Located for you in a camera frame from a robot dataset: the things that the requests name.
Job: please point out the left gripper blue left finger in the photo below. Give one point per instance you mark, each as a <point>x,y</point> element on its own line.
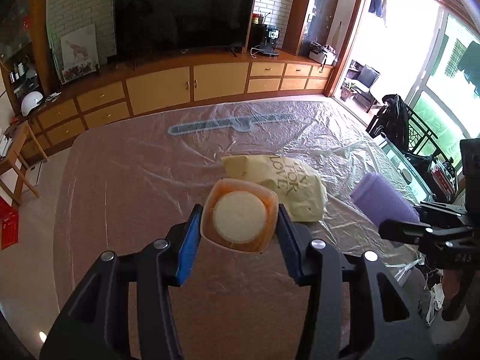
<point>188,244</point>

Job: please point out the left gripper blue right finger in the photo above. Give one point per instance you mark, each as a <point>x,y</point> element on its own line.
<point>289,248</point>

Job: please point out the yellow paper bag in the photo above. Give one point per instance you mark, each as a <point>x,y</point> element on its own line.
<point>298,186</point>

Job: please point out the orange plastic cup with lid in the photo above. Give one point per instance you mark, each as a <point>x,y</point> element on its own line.
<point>240,216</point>

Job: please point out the purple roll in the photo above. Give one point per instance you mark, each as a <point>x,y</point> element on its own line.
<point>379,201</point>

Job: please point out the glass side table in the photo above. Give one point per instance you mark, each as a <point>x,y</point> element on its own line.
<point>426,180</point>

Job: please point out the dark wooden chair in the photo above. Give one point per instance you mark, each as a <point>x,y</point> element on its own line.
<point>406,130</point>

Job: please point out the long wooden tv cabinet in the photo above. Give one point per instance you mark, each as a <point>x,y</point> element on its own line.
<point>137,89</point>

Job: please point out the white scale on floor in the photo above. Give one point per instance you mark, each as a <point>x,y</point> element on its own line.
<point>33,174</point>

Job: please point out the red paper bag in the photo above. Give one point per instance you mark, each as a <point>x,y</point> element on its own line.
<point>9,217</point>

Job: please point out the grey printer on cabinet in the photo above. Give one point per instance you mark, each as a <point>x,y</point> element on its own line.
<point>323,54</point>

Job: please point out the small wooden side table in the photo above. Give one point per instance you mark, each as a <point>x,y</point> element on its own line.
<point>12,142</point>

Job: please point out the black coffee machine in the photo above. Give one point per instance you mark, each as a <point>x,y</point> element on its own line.
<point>263,40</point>

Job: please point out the red flower picture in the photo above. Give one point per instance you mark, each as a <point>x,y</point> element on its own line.
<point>78,70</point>

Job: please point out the white helmet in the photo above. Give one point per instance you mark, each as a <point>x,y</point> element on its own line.
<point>31,101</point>

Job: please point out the giraffe painting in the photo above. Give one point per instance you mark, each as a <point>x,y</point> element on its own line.
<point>79,46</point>

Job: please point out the large black television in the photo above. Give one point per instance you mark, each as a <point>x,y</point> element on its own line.
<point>158,27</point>

